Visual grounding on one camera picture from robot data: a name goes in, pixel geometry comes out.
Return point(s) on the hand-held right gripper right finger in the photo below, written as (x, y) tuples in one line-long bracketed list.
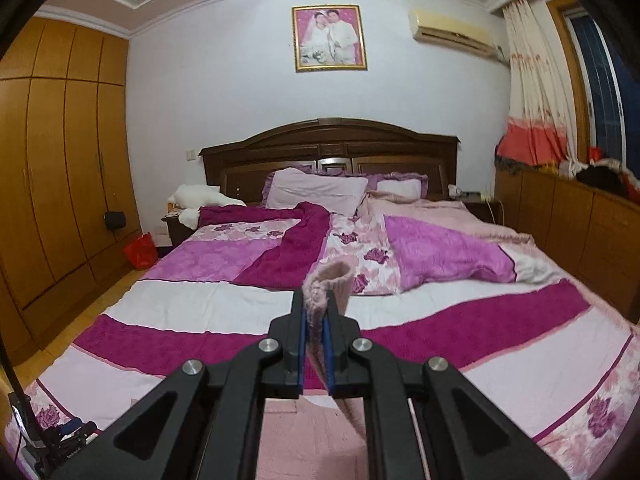
[(328, 350)]

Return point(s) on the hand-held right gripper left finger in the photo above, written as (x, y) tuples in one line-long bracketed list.
[(300, 340)]

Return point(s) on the pink knitted sweater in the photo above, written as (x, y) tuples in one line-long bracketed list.
[(330, 285)]

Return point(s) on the pile of dark and red clothes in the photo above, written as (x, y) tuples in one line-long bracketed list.
[(605, 175)]

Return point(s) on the striped floral bedspread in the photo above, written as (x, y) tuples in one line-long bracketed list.
[(210, 305)]

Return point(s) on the purple floral quilt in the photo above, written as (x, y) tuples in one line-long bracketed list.
[(430, 250)]

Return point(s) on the large pink frilled pillow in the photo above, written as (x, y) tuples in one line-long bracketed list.
[(315, 187)]

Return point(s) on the dark wooden nightstand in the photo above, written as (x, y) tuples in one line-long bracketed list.
[(175, 232)]

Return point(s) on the white plush toy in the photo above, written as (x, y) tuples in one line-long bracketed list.
[(197, 197)]

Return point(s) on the small pink frilled pillow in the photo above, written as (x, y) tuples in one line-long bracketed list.
[(400, 187)]

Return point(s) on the red bag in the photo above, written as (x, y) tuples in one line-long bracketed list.
[(141, 252)]

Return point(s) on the dark wooden headboard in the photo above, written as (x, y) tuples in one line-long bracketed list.
[(400, 152)]

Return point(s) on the small black bag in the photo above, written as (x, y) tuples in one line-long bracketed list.
[(114, 220)]

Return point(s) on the low wooden cabinet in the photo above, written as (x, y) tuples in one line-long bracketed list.
[(575, 225)]

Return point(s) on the wooden wardrobe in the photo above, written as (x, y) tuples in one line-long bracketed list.
[(50, 160)]

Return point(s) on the floral curtain with red hem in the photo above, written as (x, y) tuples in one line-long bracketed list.
[(535, 90)]

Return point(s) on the white air conditioner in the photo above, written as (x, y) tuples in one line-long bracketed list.
[(450, 27)]

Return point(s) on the wood framed window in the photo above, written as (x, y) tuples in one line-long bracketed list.
[(605, 85)]

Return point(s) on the gold framed wall photo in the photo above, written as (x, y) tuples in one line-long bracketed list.
[(330, 37)]

